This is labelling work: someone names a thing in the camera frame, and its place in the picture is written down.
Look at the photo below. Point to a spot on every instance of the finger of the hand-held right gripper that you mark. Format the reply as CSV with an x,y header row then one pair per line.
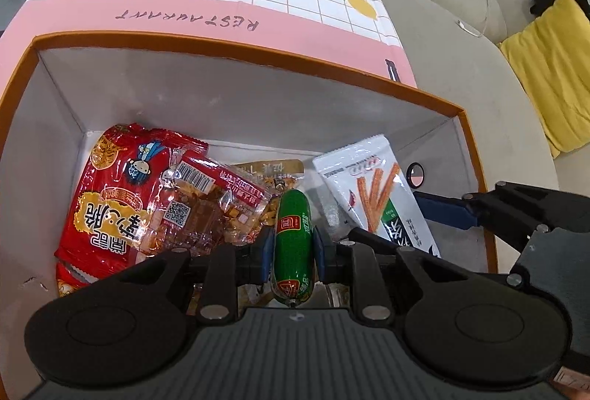
x,y
445,211
368,239

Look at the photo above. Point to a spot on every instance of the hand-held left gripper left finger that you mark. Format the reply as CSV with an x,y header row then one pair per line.
x,y
263,254

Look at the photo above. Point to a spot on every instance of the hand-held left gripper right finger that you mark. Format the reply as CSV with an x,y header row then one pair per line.
x,y
320,257

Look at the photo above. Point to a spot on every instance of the green sausage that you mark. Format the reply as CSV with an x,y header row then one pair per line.
x,y
292,243

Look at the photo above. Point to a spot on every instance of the white stick snack packet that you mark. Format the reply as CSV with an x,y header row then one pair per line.
x,y
368,178

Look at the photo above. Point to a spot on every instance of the orange cardboard box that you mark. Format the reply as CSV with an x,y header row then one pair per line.
x,y
230,105

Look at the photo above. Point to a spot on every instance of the golden snack packet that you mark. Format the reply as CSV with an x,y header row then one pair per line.
x,y
276,178

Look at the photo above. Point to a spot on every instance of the clear red-print snack packet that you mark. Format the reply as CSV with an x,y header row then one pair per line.
x,y
203,206

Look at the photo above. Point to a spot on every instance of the beige sofa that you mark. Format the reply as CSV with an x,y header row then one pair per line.
x,y
438,58

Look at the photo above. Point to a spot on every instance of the large red snack packet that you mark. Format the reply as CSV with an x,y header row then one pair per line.
x,y
110,197

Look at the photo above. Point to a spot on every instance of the yellow cushion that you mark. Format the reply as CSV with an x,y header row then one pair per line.
x,y
553,72

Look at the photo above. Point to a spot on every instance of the red striped snack packet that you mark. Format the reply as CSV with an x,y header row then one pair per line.
x,y
69,280

